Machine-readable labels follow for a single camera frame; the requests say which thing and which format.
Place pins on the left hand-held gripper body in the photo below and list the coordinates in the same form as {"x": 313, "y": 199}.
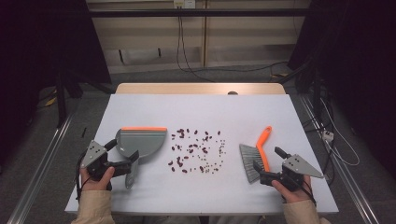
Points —
{"x": 95, "y": 152}

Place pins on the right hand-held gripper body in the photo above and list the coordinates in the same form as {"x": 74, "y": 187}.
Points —
{"x": 299, "y": 168}

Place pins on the orange brush with grey bristles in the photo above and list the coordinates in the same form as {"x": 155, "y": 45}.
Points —
{"x": 250, "y": 158}

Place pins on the grey dustpan with orange edge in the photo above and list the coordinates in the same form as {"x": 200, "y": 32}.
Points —
{"x": 143, "y": 141}

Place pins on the red beans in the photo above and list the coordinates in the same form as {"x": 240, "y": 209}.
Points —
{"x": 181, "y": 134}

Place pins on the person's right hand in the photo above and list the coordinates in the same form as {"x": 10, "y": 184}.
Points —
{"x": 295, "y": 196}

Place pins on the person's left hand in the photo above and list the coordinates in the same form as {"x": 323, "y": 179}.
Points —
{"x": 96, "y": 185}

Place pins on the small black floor object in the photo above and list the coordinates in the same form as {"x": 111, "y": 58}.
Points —
{"x": 83, "y": 132}

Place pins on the white power adapter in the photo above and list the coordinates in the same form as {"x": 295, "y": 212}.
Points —
{"x": 328, "y": 136}

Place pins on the black metal stand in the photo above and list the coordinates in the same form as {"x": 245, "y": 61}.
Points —
{"x": 60, "y": 99}
{"x": 317, "y": 90}

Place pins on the yellow floor tape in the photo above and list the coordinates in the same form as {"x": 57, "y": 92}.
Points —
{"x": 50, "y": 101}

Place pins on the dark round table grommet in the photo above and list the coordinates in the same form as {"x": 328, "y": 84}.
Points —
{"x": 232, "y": 93}

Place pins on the white table board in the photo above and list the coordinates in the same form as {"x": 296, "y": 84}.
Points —
{"x": 199, "y": 109}

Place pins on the wooden table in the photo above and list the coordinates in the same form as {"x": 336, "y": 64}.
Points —
{"x": 186, "y": 88}

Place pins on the black curtain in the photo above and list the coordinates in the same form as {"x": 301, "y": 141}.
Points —
{"x": 37, "y": 46}
{"x": 358, "y": 62}

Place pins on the black horizontal bar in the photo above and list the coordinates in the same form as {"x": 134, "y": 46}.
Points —
{"x": 199, "y": 12}

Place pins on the aluminium floor rail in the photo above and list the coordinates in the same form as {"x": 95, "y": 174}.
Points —
{"x": 348, "y": 183}
{"x": 40, "y": 174}

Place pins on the black wall bracket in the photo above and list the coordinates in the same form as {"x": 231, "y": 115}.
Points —
{"x": 121, "y": 57}
{"x": 159, "y": 52}

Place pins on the white wall socket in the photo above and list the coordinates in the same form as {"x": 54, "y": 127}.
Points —
{"x": 184, "y": 3}

